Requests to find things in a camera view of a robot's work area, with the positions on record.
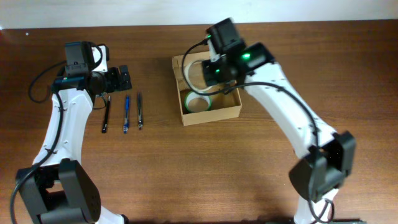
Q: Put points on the blue pen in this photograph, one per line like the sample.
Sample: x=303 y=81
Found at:
x=126 y=114

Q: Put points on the beige masking tape roll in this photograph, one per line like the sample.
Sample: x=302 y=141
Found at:
x=194 y=76

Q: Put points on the black pen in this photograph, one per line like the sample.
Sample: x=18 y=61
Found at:
x=106 y=116

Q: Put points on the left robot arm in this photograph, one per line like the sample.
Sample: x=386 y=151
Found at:
x=56 y=188

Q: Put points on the green tape roll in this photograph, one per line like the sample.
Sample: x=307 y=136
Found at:
x=196 y=103

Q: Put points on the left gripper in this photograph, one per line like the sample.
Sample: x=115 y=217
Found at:
x=123 y=78

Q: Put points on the open cardboard box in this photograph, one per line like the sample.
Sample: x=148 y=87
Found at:
x=223 y=106

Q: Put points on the dark grey pen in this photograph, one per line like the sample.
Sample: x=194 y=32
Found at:
x=139 y=111

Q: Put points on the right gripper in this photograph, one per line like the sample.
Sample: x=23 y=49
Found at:
x=210 y=75

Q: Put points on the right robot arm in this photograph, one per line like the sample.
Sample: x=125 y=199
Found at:
x=325 y=156

